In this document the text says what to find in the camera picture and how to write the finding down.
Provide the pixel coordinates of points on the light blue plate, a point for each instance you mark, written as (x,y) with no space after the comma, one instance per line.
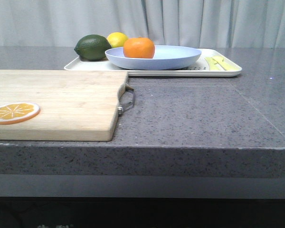
(165,58)

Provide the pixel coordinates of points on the orange mandarin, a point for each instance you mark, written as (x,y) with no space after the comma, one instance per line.
(139,48)

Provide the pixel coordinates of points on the cream rectangular tray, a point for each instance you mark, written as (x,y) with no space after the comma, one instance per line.
(198,69)

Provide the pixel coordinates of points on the wooden cutting board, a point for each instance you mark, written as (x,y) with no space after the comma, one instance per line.
(74,105)

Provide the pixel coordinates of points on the yellow lemon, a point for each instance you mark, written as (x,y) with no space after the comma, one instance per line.
(117,39)

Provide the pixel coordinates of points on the dark green lime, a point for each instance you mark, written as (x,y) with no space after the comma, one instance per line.
(92,47)

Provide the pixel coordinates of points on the yellow-green plastic fork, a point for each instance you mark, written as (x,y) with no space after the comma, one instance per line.
(213,64)

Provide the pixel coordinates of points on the yellow-green plastic spoon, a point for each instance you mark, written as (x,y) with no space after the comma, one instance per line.
(223,64)

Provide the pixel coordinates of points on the grey curtain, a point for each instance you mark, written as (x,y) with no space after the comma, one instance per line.
(193,23)

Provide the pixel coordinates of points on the orange slice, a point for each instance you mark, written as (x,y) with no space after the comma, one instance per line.
(18,112)

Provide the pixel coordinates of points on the metal board handle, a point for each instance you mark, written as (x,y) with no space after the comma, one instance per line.
(127,100)

